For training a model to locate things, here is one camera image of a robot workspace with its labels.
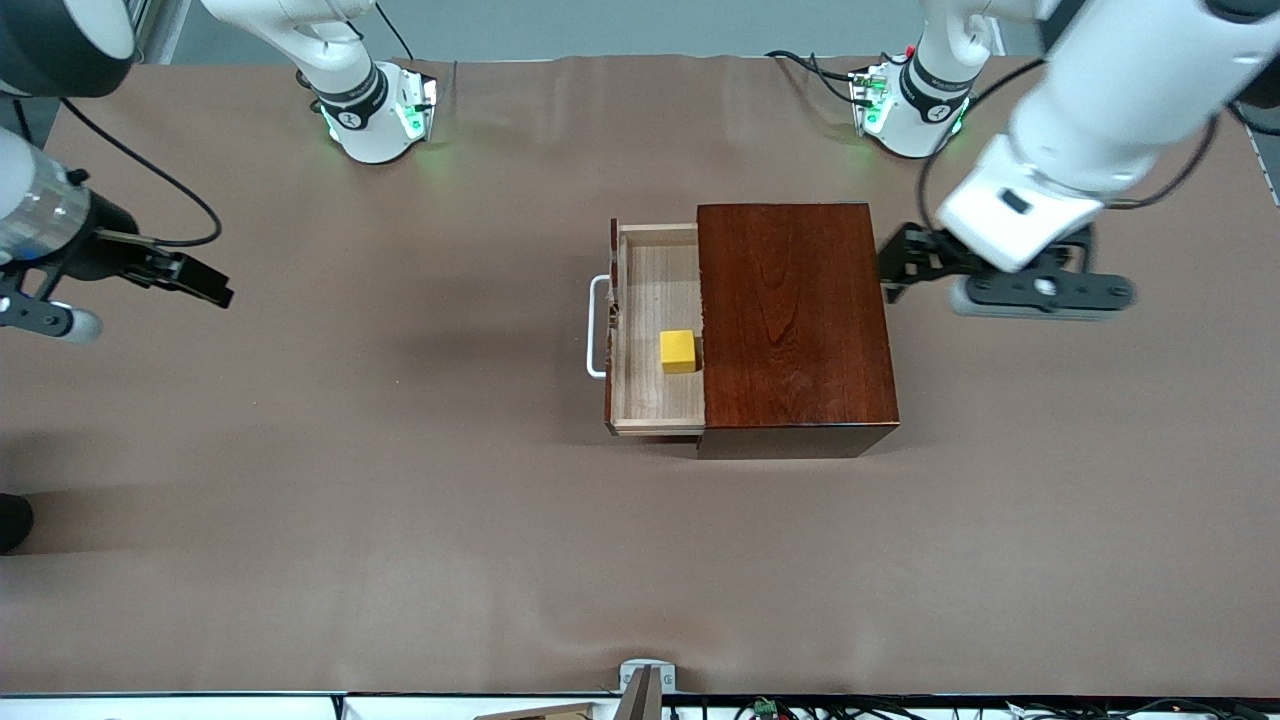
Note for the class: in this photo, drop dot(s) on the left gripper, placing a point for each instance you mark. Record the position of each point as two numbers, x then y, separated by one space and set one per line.
928 254

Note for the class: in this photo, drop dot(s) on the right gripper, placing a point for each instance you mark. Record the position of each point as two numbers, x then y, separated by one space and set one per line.
100 250

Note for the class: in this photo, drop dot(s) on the yellow block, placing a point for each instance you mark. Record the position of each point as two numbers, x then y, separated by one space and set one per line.
678 352

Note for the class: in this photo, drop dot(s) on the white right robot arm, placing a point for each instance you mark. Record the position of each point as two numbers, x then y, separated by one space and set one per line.
340 60

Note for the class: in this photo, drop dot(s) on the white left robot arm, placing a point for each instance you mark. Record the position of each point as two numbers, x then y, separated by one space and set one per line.
1120 100

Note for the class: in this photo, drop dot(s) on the dark red wooden cabinet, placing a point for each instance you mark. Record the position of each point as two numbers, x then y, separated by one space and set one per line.
800 320

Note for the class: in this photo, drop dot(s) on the black round object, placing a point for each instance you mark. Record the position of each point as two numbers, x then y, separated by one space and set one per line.
12 522

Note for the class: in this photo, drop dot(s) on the brown table mat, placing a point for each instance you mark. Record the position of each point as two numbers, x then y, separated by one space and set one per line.
400 560

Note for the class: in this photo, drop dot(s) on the green terminal connector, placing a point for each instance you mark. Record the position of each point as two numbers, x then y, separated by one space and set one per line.
766 707

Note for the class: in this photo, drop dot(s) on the light wooden plank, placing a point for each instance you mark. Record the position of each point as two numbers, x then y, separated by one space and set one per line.
550 713

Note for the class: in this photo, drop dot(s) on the grey metal bracket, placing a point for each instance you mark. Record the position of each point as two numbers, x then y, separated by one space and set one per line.
669 675

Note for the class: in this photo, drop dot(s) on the grey camera mount beam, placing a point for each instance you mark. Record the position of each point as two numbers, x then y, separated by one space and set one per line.
640 700

